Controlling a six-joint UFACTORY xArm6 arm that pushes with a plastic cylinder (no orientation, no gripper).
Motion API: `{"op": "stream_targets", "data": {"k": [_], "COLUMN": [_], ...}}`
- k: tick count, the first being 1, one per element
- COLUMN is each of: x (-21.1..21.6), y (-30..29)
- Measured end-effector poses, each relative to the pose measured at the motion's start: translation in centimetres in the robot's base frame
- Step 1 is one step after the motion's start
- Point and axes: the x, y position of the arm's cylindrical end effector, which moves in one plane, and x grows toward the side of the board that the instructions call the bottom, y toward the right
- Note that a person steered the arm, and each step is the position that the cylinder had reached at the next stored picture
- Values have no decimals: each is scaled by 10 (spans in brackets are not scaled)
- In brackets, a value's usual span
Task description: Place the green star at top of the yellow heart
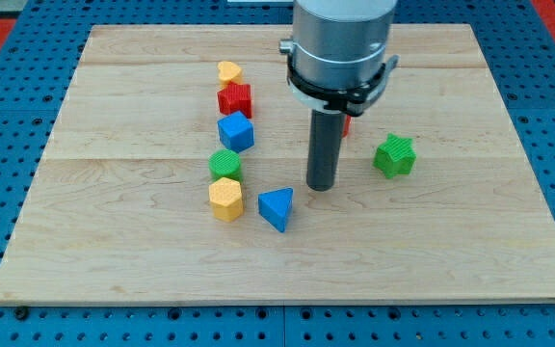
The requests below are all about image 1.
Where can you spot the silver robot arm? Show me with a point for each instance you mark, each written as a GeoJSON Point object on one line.
{"type": "Point", "coordinates": [335, 53]}

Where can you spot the red star block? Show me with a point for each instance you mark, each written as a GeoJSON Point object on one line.
{"type": "Point", "coordinates": [235, 98]}

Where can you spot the yellow heart block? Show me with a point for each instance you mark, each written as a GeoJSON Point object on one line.
{"type": "Point", "coordinates": [229, 72]}

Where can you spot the green star block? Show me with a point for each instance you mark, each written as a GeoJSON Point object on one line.
{"type": "Point", "coordinates": [395, 156]}

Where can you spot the blue triangle block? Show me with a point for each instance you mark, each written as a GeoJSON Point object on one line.
{"type": "Point", "coordinates": [276, 207]}

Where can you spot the green cylinder block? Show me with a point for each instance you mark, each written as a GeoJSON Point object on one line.
{"type": "Point", "coordinates": [225, 163]}

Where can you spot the yellow hexagon block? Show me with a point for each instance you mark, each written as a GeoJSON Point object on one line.
{"type": "Point", "coordinates": [226, 199]}

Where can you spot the blue cube block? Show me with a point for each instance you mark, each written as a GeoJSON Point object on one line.
{"type": "Point", "coordinates": [236, 132]}

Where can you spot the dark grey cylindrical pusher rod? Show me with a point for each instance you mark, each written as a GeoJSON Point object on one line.
{"type": "Point", "coordinates": [325, 136]}

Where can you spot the red block behind rod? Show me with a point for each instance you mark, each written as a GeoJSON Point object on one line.
{"type": "Point", "coordinates": [346, 127]}

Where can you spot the light wooden board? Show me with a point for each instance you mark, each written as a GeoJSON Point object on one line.
{"type": "Point", "coordinates": [118, 213]}

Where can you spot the black ring clamp bracket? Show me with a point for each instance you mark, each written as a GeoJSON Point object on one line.
{"type": "Point", "coordinates": [353, 102]}

